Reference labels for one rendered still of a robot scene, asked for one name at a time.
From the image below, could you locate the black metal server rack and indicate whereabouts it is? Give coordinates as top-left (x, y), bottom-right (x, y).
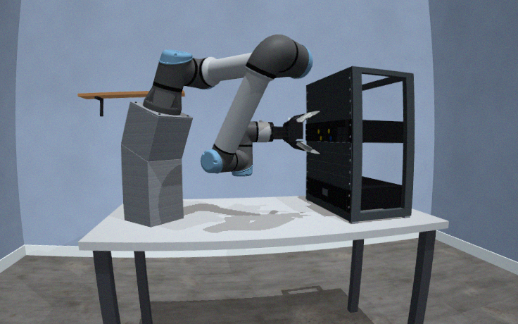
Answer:
top-left (305, 66), bottom-right (415, 224)

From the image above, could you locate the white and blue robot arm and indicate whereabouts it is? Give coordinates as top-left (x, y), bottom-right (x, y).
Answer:
top-left (143, 35), bottom-right (313, 177)

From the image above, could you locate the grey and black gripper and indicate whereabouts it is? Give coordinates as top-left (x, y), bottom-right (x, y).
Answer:
top-left (268, 111), bottom-right (320, 154)

